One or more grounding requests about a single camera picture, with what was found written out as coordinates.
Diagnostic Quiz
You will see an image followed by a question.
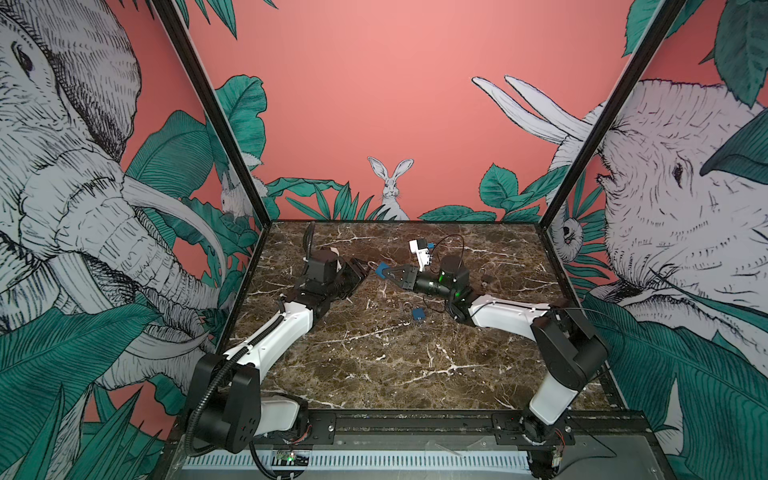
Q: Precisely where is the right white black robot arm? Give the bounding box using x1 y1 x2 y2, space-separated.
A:
376 256 609 445

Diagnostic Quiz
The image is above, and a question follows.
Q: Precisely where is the small green circuit board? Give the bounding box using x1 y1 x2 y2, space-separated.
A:
272 450 311 469

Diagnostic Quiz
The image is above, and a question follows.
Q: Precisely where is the black corrugated cable left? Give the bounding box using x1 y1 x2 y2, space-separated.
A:
183 353 253 458

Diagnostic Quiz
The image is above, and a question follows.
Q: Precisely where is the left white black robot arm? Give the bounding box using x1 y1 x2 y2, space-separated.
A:
183 249 371 457

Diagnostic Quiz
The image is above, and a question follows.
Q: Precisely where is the white perforated cable tray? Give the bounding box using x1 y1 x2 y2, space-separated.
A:
179 449 534 473

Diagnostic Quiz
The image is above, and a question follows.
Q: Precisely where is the right black frame post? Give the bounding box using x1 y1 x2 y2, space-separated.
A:
537 0 685 230

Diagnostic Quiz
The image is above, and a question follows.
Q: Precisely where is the black frame post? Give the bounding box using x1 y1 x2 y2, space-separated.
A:
537 0 685 230
151 0 272 227

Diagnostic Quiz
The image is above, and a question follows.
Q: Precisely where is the left black frame post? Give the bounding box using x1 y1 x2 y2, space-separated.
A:
151 0 272 227

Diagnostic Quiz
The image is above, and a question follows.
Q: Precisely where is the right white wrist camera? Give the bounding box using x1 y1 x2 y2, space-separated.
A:
409 238 435 272

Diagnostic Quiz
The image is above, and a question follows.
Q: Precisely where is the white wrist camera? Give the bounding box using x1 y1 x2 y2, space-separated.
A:
302 222 315 261
409 238 435 272

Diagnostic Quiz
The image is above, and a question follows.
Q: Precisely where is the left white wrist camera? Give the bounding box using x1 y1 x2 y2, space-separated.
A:
302 222 315 261

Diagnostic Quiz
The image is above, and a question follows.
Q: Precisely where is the thin black cable right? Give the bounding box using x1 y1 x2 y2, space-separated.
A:
429 233 467 271

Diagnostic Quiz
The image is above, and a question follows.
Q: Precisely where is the black front mounting rail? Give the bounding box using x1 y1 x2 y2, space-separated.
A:
167 409 655 448

